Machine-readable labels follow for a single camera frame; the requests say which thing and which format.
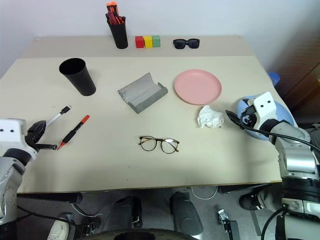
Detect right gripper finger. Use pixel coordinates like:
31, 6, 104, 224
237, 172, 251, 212
229, 117, 246, 131
224, 109, 243, 123

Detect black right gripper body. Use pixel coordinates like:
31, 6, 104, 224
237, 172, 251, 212
239, 104, 258, 132

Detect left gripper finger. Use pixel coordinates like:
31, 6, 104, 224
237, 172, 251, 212
36, 120, 48, 133
35, 142, 59, 151

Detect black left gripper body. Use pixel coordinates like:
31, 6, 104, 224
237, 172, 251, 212
25, 120, 47, 152

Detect white marker black cap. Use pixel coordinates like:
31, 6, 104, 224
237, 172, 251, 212
45, 105, 73, 127

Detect crumpled white tissue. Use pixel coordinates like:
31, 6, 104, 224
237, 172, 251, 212
196, 104, 225, 129

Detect black marker with red cap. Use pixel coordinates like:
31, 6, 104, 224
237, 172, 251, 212
56, 114, 91, 151

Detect light blue bowl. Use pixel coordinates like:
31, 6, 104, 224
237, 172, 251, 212
235, 95, 299, 142

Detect pink round plate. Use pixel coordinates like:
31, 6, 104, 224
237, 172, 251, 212
173, 69, 223, 106

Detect blue round stool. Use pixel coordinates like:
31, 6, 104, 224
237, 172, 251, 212
266, 71, 281, 87

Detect empty black cup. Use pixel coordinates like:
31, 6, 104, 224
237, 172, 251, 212
58, 57, 97, 97

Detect brown wooden cabinet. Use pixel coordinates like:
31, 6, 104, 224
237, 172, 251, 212
265, 0, 320, 118

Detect tortoiseshell round eyeglasses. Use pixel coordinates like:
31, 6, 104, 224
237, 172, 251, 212
138, 135, 181, 154

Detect black shoe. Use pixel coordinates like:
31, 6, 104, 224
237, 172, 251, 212
238, 191, 267, 211

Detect white shoe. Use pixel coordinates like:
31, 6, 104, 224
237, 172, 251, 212
46, 219, 70, 240

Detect black sunglasses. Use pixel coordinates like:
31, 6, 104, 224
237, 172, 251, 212
172, 38, 200, 50

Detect grey open glasses case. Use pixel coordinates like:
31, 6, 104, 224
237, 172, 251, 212
117, 72, 169, 115

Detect dark rounded foot shape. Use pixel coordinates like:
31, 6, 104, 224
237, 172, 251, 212
104, 195, 143, 230
169, 190, 204, 236

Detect black pen holder cup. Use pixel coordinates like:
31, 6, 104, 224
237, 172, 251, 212
107, 16, 129, 50

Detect red wooden block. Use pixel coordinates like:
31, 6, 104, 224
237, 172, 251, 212
134, 35, 145, 49

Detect black round base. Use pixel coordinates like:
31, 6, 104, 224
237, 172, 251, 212
83, 227, 198, 240

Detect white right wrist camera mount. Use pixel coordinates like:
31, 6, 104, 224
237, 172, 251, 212
246, 91, 278, 129

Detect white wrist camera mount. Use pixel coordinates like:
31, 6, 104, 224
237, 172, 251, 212
0, 118, 38, 161
246, 91, 278, 129

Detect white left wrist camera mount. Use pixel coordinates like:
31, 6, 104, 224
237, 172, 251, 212
0, 118, 38, 161

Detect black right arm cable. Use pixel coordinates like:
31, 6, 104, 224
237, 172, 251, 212
240, 115, 320, 156

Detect black table frame bar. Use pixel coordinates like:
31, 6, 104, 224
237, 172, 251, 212
216, 183, 272, 195
16, 191, 83, 204

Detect white floor cable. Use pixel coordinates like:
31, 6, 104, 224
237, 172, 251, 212
190, 185, 219, 200

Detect metal caster bracket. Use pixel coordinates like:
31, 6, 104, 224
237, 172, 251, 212
215, 205, 231, 227

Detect black floor cable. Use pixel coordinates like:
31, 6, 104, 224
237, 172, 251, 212
259, 206, 287, 240

